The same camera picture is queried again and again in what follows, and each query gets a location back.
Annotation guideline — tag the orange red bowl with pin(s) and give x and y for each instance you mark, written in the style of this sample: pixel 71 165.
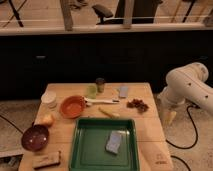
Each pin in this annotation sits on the orange red bowl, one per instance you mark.
pixel 72 107

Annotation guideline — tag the yellow onion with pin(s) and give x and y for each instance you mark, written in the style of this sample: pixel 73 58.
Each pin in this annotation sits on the yellow onion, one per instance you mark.
pixel 48 120

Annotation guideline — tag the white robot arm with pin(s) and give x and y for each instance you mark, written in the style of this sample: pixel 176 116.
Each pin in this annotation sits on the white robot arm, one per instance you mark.
pixel 185 83

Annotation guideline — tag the light green cup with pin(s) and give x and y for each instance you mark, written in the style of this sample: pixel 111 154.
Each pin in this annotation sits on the light green cup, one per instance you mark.
pixel 91 92

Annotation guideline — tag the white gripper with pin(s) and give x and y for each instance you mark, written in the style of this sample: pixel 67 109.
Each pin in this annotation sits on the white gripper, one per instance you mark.
pixel 167 107

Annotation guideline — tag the dark spice jar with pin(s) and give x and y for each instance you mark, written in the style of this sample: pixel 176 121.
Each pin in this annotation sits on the dark spice jar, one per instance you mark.
pixel 100 83

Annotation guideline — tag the wooden block eraser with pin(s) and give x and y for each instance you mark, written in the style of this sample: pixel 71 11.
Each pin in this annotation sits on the wooden block eraser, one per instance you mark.
pixel 46 160

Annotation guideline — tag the dark maroon bowl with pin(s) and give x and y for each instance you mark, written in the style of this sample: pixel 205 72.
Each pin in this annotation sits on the dark maroon bowl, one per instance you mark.
pixel 35 138

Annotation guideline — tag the white stacked cups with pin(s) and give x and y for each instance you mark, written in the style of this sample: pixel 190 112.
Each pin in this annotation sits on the white stacked cups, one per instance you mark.
pixel 49 99

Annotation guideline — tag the blue sponge in tray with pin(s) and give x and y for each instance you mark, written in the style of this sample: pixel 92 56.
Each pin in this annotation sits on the blue sponge in tray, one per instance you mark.
pixel 114 142

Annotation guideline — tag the yellow banana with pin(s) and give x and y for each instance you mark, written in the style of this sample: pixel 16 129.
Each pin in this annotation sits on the yellow banana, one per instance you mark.
pixel 109 113

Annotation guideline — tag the black office chair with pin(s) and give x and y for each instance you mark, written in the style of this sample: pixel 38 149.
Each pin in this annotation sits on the black office chair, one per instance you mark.
pixel 103 13

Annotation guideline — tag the bunch of dark grapes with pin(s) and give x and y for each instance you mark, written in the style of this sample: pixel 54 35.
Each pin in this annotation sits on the bunch of dark grapes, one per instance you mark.
pixel 138 104

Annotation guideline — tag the green plastic tray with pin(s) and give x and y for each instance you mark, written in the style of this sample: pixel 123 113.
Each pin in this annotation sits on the green plastic tray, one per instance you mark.
pixel 89 153

